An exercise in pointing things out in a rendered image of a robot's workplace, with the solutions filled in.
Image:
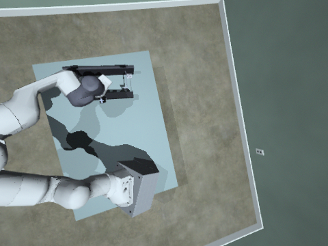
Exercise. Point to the dark grey rectangular bar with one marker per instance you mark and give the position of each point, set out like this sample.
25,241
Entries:
118,95

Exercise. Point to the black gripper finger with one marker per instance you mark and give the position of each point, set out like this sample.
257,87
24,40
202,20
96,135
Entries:
103,100

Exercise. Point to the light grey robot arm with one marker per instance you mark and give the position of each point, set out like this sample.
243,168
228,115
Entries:
23,111

